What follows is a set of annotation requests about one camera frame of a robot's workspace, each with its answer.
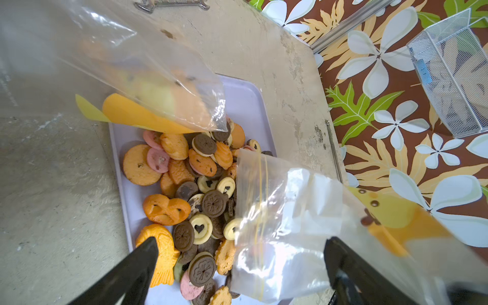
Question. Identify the silver wrench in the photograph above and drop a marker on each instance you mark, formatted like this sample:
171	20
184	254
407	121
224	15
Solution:
150	6

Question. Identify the clear bag of cookies back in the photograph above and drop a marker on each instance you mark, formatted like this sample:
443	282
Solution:
287	213

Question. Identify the white mesh basket right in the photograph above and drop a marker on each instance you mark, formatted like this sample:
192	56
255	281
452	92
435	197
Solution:
458	65

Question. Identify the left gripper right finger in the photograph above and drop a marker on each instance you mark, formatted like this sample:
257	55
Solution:
355	281

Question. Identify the pile of poured cookies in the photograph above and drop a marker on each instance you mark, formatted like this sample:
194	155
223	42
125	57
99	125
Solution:
180	193

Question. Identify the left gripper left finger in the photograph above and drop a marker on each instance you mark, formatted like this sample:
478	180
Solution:
127	282

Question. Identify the metal rod tool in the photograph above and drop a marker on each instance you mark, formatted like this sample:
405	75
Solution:
334	152

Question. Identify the clear bag of donuts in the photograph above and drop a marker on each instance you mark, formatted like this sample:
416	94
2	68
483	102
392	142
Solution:
107	62

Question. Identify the blue object in basket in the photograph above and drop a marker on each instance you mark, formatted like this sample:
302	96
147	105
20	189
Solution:
422	71

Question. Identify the lavender plastic tray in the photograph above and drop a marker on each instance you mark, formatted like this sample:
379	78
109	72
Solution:
245	105

